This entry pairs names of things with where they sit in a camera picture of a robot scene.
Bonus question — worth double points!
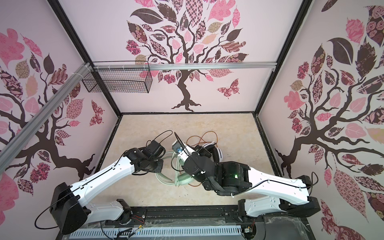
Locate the black white headphones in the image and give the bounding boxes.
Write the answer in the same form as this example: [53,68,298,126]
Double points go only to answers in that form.
[202,142,224,163]

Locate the aluminium rail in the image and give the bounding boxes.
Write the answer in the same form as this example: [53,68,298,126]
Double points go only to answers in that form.
[1,63,92,173]
[93,62,277,71]

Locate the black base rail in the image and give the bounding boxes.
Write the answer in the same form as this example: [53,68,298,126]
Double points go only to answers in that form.
[56,205,315,240]

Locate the white slotted cable duct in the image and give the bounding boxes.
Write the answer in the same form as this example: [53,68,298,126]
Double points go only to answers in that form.
[63,226,244,240]

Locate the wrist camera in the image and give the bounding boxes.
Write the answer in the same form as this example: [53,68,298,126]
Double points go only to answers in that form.
[143,141,165,158]
[172,141,195,163]

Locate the aluminium rail back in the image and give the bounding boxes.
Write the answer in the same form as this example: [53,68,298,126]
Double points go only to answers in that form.
[93,62,277,71]

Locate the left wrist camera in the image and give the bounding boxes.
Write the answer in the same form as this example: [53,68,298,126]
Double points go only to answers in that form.
[143,141,165,158]

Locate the black wire basket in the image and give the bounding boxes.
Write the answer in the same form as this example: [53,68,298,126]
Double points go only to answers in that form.
[82,60,153,94]

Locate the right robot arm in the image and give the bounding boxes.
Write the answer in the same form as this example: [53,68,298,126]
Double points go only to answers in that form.
[175,146,321,218]

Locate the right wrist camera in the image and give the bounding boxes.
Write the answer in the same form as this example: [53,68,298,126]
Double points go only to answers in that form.
[172,141,195,163]

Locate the mint green white headphones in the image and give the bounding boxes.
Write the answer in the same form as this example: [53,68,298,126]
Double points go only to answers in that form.
[156,152,194,187]

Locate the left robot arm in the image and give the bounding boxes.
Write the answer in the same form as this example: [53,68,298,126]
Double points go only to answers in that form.
[47,146,166,235]

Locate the aluminium rail left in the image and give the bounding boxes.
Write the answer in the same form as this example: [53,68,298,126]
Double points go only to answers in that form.
[1,63,92,173]

